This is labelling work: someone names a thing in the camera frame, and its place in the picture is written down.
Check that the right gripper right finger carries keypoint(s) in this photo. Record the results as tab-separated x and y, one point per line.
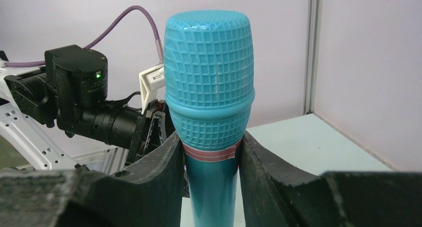
276	193

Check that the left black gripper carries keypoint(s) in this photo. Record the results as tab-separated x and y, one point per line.
115	123

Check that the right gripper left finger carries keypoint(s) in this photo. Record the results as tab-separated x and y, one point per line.
147	193

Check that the teal blue microphone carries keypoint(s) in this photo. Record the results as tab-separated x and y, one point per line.
209	76

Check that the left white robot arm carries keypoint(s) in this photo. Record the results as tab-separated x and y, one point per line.
69	91

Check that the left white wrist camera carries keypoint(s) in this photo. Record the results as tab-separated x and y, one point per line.
150	81

